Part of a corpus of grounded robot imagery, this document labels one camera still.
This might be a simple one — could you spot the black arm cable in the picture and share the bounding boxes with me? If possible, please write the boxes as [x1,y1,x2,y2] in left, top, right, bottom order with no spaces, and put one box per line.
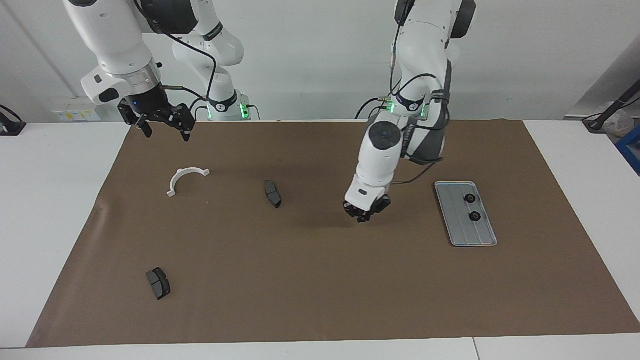
[390,0,451,186]
[135,0,221,113]

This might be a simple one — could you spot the clear plastic bag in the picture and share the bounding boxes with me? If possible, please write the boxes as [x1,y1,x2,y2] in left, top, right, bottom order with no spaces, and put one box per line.
[602,102,633,138]

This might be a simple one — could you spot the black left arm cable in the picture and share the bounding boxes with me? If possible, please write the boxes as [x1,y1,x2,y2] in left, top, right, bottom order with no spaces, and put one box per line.
[390,0,451,186]

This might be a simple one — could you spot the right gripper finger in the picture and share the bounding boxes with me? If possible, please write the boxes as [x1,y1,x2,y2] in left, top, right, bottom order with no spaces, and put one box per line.
[127,116,153,138]
[172,104,196,142]

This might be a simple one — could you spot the silver metal tray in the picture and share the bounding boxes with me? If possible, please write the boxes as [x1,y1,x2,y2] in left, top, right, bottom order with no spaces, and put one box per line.
[434,181,499,248]

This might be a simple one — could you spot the black clamp stand base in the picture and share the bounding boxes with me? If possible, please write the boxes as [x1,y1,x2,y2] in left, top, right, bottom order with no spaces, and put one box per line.
[0,104,27,137]

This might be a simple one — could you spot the blue crate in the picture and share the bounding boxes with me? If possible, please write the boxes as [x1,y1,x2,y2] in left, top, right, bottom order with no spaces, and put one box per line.
[616,125,640,176]

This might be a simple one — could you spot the brown table mat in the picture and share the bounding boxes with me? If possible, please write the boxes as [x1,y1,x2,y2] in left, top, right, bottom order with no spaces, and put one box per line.
[26,119,640,348]

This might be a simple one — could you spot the black tripod leg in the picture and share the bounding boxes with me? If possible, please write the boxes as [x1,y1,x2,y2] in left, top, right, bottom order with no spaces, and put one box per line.
[582,79,640,133]

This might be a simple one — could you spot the white curved plastic bracket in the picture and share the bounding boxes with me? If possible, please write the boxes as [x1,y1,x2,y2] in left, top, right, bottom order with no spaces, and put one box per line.
[167,168,211,198]

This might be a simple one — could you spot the dark grey brake pad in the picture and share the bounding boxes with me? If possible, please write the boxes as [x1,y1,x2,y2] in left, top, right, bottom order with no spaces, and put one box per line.
[263,180,283,209]
[146,267,171,301]

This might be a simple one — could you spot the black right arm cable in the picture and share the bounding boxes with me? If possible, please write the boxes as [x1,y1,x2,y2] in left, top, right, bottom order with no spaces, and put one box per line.
[135,0,221,113]

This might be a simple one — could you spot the black base power cable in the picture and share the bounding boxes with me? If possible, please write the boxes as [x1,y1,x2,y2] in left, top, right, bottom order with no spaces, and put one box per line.
[356,97,393,119]
[186,97,211,122]

